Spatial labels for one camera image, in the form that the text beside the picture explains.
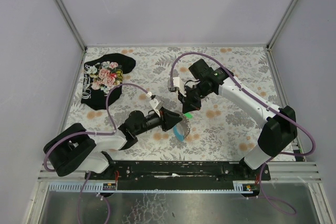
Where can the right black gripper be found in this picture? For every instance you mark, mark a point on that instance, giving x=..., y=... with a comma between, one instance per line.
x=189, y=98

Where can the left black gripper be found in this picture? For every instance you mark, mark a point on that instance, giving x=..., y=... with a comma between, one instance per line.
x=163, y=119

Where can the green key tag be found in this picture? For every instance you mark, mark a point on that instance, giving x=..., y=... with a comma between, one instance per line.
x=188, y=115

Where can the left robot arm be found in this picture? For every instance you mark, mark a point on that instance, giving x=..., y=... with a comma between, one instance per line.
x=77, y=148

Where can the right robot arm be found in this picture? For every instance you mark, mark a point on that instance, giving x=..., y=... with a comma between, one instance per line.
x=277, y=124

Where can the black floral cloth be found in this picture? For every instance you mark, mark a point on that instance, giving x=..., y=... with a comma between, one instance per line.
x=101, y=77

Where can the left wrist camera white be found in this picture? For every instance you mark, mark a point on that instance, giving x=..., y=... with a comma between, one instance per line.
x=155, y=102

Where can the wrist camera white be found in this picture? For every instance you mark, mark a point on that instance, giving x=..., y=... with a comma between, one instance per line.
x=155, y=102
x=175, y=84

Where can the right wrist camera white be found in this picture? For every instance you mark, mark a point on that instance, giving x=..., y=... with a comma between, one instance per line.
x=175, y=84

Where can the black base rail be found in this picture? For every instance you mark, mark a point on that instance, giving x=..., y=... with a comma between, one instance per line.
x=189, y=173

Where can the white cable duct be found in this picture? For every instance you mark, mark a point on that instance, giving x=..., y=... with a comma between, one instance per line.
x=123, y=187

